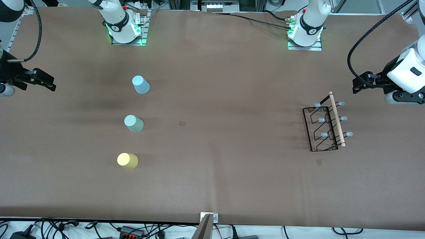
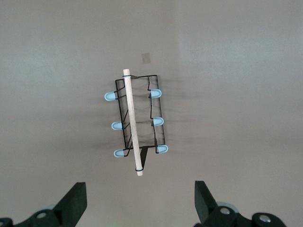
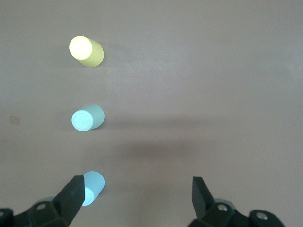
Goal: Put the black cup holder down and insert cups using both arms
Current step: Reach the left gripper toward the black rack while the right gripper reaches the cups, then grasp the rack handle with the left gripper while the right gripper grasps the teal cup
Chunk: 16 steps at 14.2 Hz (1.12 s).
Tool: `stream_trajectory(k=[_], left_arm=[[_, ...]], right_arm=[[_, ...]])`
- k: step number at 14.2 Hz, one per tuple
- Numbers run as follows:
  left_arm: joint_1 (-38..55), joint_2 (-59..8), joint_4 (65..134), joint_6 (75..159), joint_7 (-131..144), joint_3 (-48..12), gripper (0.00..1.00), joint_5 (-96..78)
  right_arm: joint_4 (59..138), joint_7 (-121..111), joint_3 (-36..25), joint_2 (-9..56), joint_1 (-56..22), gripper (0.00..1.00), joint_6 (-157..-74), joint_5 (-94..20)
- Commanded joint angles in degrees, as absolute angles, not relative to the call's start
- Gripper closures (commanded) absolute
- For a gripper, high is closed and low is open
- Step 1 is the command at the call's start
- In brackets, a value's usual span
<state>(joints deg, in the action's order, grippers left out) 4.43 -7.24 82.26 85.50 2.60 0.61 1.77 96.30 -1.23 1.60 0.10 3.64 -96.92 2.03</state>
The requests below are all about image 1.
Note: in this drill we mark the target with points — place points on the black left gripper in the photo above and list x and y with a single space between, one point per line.
381 80

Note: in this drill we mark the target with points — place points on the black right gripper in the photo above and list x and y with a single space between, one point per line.
10 71

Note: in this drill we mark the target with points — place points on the mint green plastic cup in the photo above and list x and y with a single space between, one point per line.
133 123

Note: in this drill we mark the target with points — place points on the pale yellow plastic cup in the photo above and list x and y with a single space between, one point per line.
127 161

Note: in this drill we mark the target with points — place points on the light blue plastic cup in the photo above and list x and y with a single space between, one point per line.
141 85

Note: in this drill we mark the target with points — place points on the large table cover sheet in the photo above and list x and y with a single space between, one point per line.
232 83

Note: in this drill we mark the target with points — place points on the black power adapter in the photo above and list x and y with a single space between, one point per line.
21 235

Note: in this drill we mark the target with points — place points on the white socket strip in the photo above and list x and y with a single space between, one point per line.
215 6

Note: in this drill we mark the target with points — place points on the black orange connector block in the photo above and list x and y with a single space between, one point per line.
131 231

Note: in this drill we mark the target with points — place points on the grey aluminium bar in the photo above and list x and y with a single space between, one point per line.
203 230

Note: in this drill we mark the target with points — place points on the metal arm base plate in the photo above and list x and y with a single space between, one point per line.
305 48
143 26

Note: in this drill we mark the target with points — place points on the small metal edge bracket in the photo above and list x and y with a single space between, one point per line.
215 217

